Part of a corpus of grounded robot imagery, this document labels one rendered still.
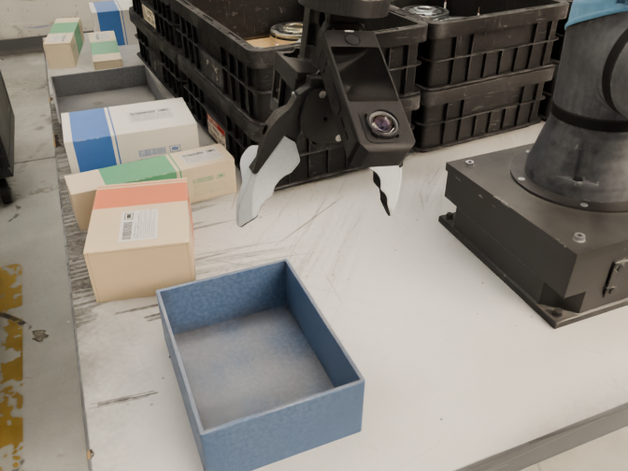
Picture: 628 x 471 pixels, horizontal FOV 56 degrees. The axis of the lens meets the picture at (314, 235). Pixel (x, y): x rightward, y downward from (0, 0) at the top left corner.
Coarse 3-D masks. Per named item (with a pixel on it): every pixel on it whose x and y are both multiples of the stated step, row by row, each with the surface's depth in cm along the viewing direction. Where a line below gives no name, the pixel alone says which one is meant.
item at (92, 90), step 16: (144, 64) 131; (64, 80) 126; (80, 80) 127; (96, 80) 128; (112, 80) 130; (128, 80) 131; (144, 80) 132; (64, 96) 127; (80, 96) 127; (96, 96) 127; (112, 96) 127; (128, 96) 127; (144, 96) 127; (160, 96) 119; (64, 112) 120
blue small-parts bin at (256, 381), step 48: (192, 288) 64; (240, 288) 67; (288, 288) 69; (192, 336) 67; (240, 336) 67; (288, 336) 67; (336, 336) 57; (192, 384) 61; (240, 384) 61; (288, 384) 61; (336, 384) 60; (240, 432) 50; (288, 432) 52; (336, 432) 55
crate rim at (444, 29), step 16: (544, 0) 106; (560, 0) 104; (416, 16) 95; (480, 16) 95; (496, 16) 95; (512, 16) 97; (528, 16) 99; (544, 16) 100; (560, 16) 102; (432, 32) 92; (448, 32) 92; (464, 32) 94; (480, 32) 96
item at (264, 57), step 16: (176, 0) 104; (192, 16) 98; (208, 16) 95; (400, 16) 95; (208, 32) 93; (224, 32) 87; (384, 32) 87; (400, 32) 88; (416, 32) 90; (224, 48) 88; (240, 48) 82; (256, 48) 81; (272, 48) 81; (288, 48) 81; (384, 48) 88; (256, 64) 81; (272, 64) 81
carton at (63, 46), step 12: (60, 24) 154; (72, 24) 154; (48, 36) 145; (60, 36) 145; (72, 36) 145; (48, 48) 141; (60, 48) 141; (72, 48) 143; (48, 60) 142; (60, 60) 143; (72, 60) 143
